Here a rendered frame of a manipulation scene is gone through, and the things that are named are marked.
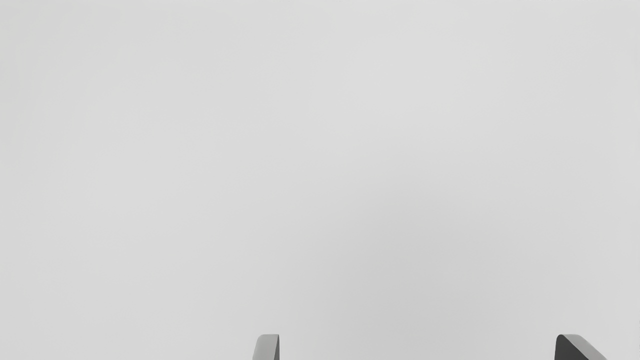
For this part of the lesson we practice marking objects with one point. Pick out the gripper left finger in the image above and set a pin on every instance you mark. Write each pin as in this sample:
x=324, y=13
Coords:
x=267, y=348

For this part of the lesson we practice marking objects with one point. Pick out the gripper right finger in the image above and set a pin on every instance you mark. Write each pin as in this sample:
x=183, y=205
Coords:
x=570, y=350

